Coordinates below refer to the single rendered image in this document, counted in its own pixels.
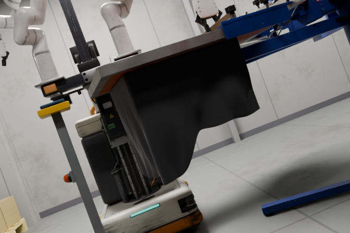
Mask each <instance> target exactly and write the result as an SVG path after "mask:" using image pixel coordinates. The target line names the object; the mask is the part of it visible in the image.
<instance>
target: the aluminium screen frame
mask: <svg viewBox="0 0 350 233"><path fill-rule="evenodd" d="M272 26H274V25H272ZM272 26H270V27H268V28H266V29H264V30H263V31H261V32H259V33H257V34H256V35H254V36H252V37H251V38H249V39H247V40H245V41H244V42H242V43H240V45H241V44H243V43H245V42H247V41H248V40H250V39H252V38H254V37H255V36H257V35H258V34H261V33H262V32H264V31H266V30H267V29H269V28H271V27H272ZM224 39H226V37H225V34H224V32H223V29H222V28H221V29H217V30H214V31H211V32H207V33H204V34H201V35H198V36H195V37H191V38H188V39H185V40H182V41H179V42H176V43H172V44H169V45H166V46H163V47H160V48H156V49H153V50H150V51H146V52H144V53H141V54H137V55H134V56H131V57H128V58H124V59H121V60H118V61H115V62H111V63H108V64H105V65H102V66H99V67H97V69H96V71H95V74H94V76H93V79H92V81H91V85H90V87H89V90H88V95H89V97H90V99H91V98H94V97H97V96H100V95H99V93H100V92H101V90H102V89H103V87H104V85H105V84H106V82H107V81H108V79H109V78H110V76H113V75H116V74H119V73H122V72H125V71H128V70H131V69H135V68H138V67H141V66H144V65H146V64H149V63H152V62H155V61H159V60H162V59H165V58H168V57H171V56H174V55H177V54H181V53H184V52H186V51H189V50H193V49H196V48H199V47H202V46H205V45H208V44H211V43H214V42H217V41H220V40H224ZM107 93H109V92H107ZM104 94H106V93H104ZM101 95H103V94H101Z"/></svg>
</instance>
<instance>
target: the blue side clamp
mask: <svg viewBox="0 0 350 233"><path fill-rule="evenodd" d="M291 19H292V17H291V14H290V12H289V9H288V6H287V4H286V3H282V4H278V5H275V6H272V7H268V8H265V9H262V10H259V11H255V12H252V13H249V14H246V15H242V16H239V17H236V18H233V19H229V20H226V21H223V22H221V23H220V24H221V26H219V27H218V28H217V29H221V28H222V29H223V32H224V34H225V37H226V39H227V40H230V39H232V38H235V37H238V36H241V35H244V34H247V33H251V32H254V31H257V30H260V29H263V28H266V27H269V26H272V25H275V24H278V23H281V22H284V21H287V20H291Z"/></svg>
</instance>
